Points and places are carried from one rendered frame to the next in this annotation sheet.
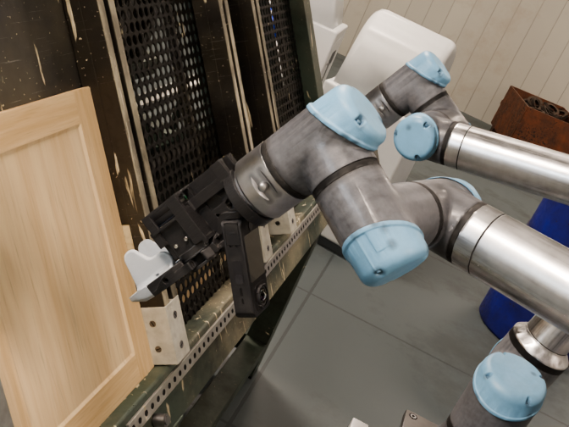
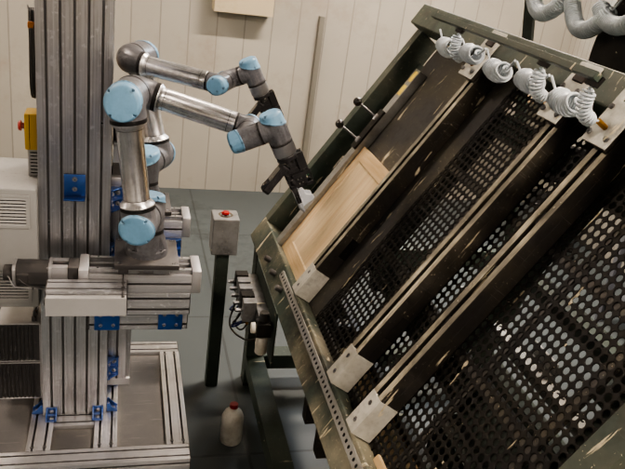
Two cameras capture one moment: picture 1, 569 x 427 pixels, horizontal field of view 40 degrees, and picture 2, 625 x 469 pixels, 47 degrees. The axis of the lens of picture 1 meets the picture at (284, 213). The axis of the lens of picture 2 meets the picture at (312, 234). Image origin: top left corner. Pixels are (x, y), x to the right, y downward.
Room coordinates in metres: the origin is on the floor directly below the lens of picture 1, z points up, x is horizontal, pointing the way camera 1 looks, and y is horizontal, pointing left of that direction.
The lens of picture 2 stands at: (3.53, -0.87, 2.18)
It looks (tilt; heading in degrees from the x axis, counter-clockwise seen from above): 23 degrees down; 156
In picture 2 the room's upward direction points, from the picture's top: 8 degrees clockwise
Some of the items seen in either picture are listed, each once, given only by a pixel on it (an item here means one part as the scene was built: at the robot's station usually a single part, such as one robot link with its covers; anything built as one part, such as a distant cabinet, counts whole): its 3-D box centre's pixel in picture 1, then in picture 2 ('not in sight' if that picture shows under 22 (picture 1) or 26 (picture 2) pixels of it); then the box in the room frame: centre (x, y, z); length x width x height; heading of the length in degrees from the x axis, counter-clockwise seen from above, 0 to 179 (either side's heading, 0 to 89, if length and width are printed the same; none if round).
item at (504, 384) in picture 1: (499, 400); (147, 209); (1.17, -0.47, 1.20); 0.13 x 0.12 x 0.14; 159
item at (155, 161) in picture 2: not in sight; (145, 163); (0.67, -0.40, 1.20); 0.13 x 0.12 x 0.14; 147
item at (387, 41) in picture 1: (370, 129); not in sight; (4.44, -0.26, 0.65); 0.73 x 0.61 x 1.31; 170
